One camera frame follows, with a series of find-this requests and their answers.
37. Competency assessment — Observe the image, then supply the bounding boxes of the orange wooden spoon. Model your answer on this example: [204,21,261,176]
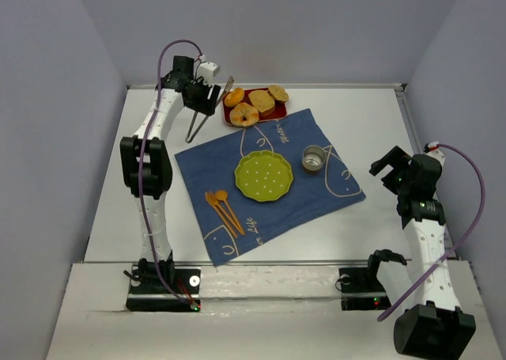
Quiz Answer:
[214,190,245,236]

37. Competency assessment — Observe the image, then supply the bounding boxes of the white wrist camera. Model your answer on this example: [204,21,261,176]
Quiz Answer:
[423,142,445,166]
[195,61,221,85]

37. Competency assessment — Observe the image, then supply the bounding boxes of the blue fish placemat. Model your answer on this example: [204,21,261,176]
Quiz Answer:
[175,109,366,266]

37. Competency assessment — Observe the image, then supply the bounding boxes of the large glazed bagel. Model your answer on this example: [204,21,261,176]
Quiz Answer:
[228,102,260,127]

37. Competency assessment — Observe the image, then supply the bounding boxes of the aluminium front rail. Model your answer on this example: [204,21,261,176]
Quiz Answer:
[81,259,459,269]

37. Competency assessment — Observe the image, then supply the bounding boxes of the small orange bagel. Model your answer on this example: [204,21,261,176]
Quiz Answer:
[223,87,245,108]

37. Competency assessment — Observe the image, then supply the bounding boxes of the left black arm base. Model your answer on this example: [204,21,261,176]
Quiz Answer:
[125,267,201,313]

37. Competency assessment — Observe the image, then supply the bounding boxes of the seeded bread roll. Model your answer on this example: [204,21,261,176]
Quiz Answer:
[267,85,289,103]

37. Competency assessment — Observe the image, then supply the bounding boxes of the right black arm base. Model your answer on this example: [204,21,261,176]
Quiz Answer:
[334,267,391,311]

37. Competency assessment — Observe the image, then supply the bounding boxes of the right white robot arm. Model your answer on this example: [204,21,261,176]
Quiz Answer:
[368,143,476,359]

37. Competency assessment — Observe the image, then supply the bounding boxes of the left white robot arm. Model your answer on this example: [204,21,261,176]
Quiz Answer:
[119,55,221,286]

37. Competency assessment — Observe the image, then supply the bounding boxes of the red tray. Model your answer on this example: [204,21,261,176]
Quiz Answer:
[221,87,288,127]

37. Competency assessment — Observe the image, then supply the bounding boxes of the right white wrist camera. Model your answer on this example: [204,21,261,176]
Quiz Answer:
[423,142,445,166]

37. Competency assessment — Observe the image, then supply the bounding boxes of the metal tongs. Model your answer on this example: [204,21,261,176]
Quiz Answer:
[185,76,235,143]

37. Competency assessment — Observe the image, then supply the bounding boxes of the brown bread slice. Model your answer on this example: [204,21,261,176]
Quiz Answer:
[248,90,275,117]

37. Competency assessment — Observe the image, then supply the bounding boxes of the metal cup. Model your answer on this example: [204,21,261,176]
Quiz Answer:
[301,145,327,175]

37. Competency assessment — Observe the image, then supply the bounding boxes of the green dotted plate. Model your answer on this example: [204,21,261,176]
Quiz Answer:
[234,150,294,203]

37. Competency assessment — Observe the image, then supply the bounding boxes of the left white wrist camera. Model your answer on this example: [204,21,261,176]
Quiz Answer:
[195,61,221,85]

